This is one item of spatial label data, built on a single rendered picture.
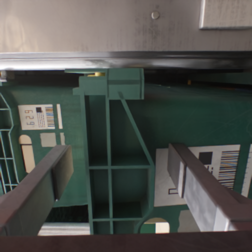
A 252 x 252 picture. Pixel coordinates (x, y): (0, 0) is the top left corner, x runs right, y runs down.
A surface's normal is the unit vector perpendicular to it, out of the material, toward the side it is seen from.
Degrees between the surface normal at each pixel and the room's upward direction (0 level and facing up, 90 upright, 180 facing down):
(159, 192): 97
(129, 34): 90
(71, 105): 94
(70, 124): 92
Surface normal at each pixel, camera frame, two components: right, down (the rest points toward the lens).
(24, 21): -0.02, 0.26
